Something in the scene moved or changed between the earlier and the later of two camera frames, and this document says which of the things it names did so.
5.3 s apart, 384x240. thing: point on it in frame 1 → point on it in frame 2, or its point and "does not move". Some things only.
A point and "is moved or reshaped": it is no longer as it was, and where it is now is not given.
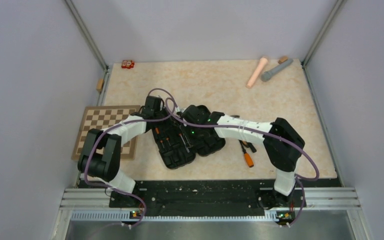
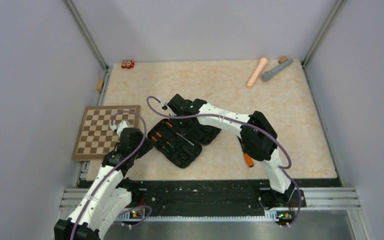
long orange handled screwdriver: x=247 y=157 does not move
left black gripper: x=161 y=110 → x=147 y=145
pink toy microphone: x=257 y=72 does not move
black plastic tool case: x=177 y=147 is moved or reshaped
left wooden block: x=100 y=84 does not move
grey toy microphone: x=267 y=74 does not move
